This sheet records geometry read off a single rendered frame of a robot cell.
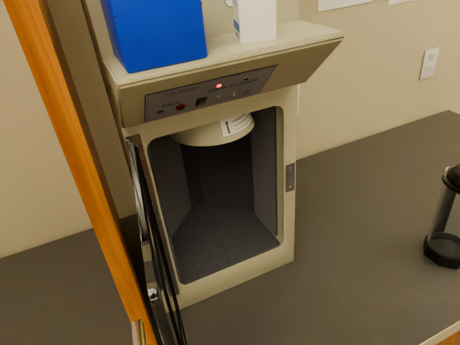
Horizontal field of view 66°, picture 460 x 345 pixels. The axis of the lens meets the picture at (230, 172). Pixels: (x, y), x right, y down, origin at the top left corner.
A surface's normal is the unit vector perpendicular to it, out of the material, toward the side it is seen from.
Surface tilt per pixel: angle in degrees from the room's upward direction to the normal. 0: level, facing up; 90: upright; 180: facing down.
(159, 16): 90
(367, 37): 90
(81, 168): 90
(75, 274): 0
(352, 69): 90
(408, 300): 0
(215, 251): 0
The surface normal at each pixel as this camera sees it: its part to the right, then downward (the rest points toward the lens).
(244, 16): 0.14, 0.54
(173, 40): 0.41, 0.47
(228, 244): -0.08, -0.83
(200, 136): -0.22, 0.18
